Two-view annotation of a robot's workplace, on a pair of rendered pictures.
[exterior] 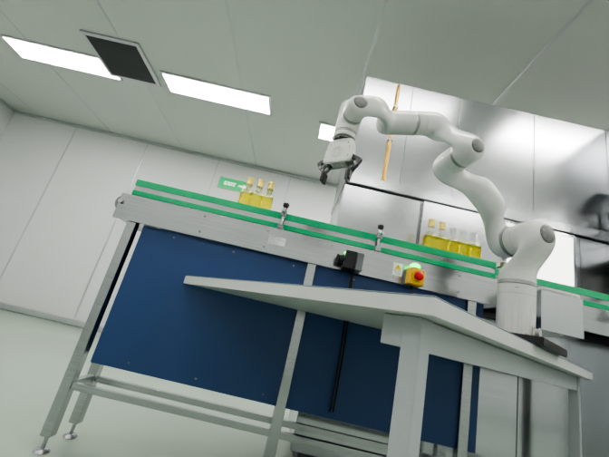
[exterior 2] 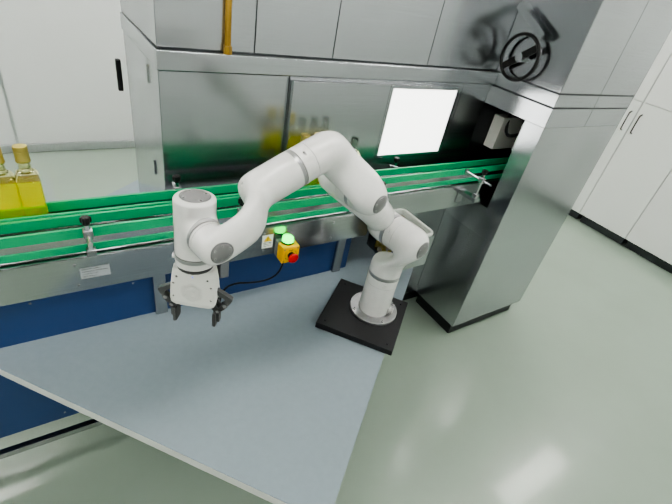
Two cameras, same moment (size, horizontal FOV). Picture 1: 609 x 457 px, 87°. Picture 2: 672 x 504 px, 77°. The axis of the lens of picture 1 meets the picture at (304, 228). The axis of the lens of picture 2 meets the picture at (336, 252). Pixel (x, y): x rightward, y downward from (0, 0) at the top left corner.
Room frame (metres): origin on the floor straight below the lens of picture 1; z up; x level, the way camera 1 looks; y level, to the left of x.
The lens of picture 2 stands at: (0.25, 0.15, 1.88)
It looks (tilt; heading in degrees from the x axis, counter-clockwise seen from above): 34 degrees down; 321
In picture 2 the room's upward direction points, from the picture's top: 12 degrees clockwise
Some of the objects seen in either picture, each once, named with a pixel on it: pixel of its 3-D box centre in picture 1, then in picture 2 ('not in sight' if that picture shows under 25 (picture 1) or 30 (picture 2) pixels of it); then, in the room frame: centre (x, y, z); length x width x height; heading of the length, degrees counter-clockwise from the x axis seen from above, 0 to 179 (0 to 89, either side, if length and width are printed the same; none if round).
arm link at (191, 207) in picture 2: (349, 120); (196, 225); (0.99, -0.07, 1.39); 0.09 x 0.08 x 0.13; 9
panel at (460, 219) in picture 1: (497, 247); (377, 122); (1.70, -1.09, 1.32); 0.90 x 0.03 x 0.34; 90
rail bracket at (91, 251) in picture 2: (283, 214); (89, 241); (1.40, 0.11, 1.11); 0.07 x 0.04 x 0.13; 0
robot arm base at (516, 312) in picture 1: (515, 311); (378, 291); (1.13, -0.81, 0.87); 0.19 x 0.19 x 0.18
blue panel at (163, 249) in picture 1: (307, 286); (155, 276); (1.52, -0.08, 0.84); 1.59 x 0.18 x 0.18; 90
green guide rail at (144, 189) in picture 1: (314, 228); (145, 230); (1.44, -0.05, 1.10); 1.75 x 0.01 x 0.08; 90
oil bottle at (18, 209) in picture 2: (255, 204); (6, 194); (1.57, 0.28, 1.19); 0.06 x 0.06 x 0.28; 0
